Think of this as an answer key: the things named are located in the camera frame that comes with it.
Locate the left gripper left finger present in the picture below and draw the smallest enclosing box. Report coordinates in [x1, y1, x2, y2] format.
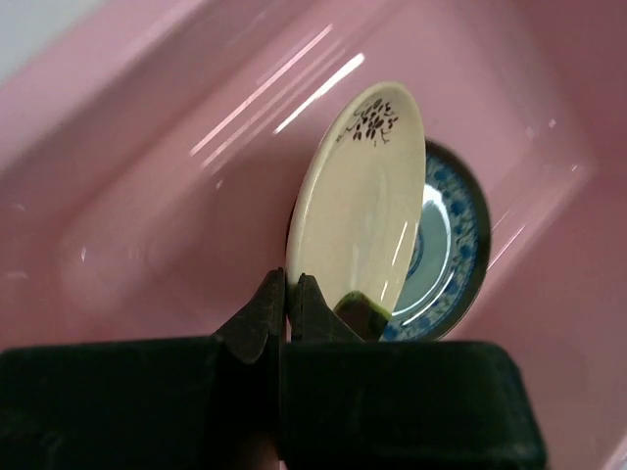
[1, 269, 285, 469]

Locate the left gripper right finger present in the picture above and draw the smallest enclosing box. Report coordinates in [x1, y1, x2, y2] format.
[281, 275, 549, 469]

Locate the blue patterned plate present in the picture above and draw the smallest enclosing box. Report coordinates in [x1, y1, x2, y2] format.
[380, 141, 492, 341]

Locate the cream plate brushstroke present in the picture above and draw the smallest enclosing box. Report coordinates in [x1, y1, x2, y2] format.
[285, 81, 426, 341]

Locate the pink plastic bin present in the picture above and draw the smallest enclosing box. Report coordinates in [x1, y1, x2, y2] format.
[1, 1, 626, 469]

